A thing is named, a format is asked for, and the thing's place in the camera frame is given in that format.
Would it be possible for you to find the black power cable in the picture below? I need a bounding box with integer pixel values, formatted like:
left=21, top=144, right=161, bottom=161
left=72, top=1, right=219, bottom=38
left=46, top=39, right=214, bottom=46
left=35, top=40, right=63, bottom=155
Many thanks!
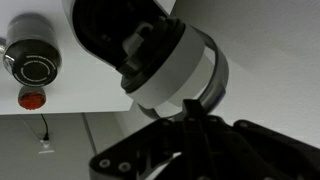
left=40, top=113, right=50, bottom=142

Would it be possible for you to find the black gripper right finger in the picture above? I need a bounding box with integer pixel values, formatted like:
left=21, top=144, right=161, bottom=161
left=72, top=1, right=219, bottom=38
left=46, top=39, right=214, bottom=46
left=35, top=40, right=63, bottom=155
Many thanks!
left=183, top=100, right=320, bottom=180

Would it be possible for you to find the grey coffeemaker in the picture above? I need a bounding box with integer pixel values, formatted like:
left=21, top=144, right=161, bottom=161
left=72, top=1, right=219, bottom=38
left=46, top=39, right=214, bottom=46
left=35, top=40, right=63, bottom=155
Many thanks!
left=62, top=0, right=229, bottom=119

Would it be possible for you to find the glass jar of coffee beans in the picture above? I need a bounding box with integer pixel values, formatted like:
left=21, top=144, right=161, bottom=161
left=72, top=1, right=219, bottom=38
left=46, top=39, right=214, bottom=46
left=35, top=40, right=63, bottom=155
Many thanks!
left=3, top=13, right=62, bottom=87

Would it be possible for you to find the red lidded small cup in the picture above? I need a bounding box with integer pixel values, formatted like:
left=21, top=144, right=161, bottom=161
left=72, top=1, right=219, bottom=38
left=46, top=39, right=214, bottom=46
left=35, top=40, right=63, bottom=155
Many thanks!
left=18, top=86, right=46, bottom=110

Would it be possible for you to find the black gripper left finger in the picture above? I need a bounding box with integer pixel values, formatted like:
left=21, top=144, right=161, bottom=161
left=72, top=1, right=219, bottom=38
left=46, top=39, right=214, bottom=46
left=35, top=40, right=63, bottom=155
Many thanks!
left=89, top=119, right=187, bottom=180

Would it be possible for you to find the wall power outlet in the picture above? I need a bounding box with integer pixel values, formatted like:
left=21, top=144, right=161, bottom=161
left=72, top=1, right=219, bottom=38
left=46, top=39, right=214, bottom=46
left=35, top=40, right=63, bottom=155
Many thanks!
left=39, top=140, right=55, bottom=154

